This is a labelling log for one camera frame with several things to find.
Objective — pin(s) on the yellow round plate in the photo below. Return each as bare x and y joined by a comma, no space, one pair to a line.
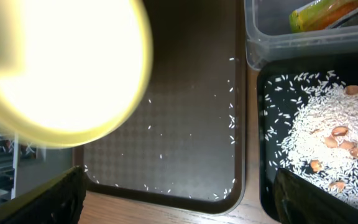
71,72

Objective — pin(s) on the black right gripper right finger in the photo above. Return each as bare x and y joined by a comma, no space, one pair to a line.
299,202

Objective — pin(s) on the clear plastic waste bin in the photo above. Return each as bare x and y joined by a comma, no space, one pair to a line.
269,35

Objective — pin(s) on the pile of rice scraps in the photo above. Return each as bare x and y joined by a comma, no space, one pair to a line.
322,143

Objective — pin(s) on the black waste tray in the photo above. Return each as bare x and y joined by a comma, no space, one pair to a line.
279,85

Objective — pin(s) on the grey plastic dishwasher rack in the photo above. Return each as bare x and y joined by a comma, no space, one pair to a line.
25,166

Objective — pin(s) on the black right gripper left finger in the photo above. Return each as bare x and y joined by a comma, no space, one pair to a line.
60,200

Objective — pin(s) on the dark brown serving tray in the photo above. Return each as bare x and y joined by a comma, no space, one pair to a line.
182,146

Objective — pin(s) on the green snack wrapper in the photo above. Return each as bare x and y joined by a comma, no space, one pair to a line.
324,14

